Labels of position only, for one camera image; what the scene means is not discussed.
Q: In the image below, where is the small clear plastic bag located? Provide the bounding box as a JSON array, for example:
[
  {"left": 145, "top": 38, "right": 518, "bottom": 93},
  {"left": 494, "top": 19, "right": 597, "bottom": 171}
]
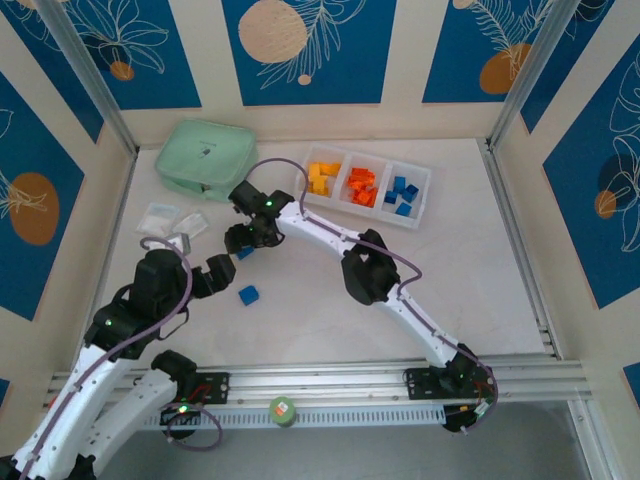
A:
[
  {"left": 136, "top": 202, "right": 180, "bottom": 235},
  {"left": 172, "top": 212, "right": 209, "bottom": 240}
]

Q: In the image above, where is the mint green zip pouch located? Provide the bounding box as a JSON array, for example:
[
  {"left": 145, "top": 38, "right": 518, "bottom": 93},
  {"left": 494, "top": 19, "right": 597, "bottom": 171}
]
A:
[{"left": 154, "top": 118, "right": 260, "bottom": 204}]

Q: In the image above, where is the black base connector box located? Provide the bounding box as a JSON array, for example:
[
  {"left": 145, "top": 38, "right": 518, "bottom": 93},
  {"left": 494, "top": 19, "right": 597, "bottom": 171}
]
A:
[
  {"left": 443, "top": 403, "right": 494, "bottom": 435},
  {"left": 159, "top": 398, "right": 202, "bottom": 427}
]

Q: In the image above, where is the white three-compartment tray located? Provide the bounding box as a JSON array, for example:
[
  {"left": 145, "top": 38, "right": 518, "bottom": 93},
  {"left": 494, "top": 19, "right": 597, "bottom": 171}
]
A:
[{"left": 301, "top": 143, "right": 432, "bottom": 232}]

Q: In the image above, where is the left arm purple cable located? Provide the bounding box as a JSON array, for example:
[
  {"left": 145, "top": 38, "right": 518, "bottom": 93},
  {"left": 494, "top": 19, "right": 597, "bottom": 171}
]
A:
[{"left": 19, "top": 237, "right": 224, "bottom": 479}]

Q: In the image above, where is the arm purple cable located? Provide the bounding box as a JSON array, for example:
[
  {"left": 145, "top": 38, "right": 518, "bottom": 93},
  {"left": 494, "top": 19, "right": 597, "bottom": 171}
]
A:
[
  {"left": 244, "top": 158, "right": 499, "bottom": 434},
  {"left": 19, "top": 237, "right": 224, "bottom": 479}
]

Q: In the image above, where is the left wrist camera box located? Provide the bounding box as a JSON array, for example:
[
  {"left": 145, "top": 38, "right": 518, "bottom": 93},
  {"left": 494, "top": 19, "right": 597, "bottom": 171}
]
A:
[{"left": 163, "top": 232, "right": 194, "bottom": 254}]

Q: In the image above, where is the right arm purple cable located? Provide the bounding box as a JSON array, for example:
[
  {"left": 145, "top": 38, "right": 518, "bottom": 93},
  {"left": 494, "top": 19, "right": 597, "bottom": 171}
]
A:
[{"left": 244, "top": 158, "right": 499, "bottom": 434}]

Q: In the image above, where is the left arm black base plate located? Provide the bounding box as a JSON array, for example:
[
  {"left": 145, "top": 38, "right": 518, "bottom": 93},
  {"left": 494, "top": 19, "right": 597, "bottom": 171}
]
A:
[{"left": 138, "top": 372, "right": 231, "bottom": 406}]

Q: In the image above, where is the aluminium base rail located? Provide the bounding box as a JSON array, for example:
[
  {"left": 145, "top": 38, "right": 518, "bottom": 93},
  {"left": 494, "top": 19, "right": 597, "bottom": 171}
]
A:
[{"left": 44, "top": 354, "right": 591, "bottom": 407}]

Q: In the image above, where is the white slotted cable duct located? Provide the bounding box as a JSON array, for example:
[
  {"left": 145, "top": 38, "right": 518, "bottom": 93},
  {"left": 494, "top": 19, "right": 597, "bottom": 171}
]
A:
[{"left": 142, "top": 403, "right": 446, "bottom": 431}]

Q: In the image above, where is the aluminium corner post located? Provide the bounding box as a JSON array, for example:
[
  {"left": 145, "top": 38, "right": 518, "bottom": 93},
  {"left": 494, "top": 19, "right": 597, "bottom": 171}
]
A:
[
  {"left": 487, "top": 0, "right": 584, "bottom": 149},
  {"left": 37, "top": 0, "right": 140, "bottom": 157}
]

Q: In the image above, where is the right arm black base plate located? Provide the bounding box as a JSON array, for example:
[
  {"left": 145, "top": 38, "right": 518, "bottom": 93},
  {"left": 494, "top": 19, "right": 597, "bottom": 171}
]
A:
[{"left": 405, "top": 367, "right": 499, "bottom": 401}]

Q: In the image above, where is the aluminium side rail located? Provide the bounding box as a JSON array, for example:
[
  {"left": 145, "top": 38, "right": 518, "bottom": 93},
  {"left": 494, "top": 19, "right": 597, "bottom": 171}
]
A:
[{"left": 482, "top": 139, "right": 559, "bottom": 359}]

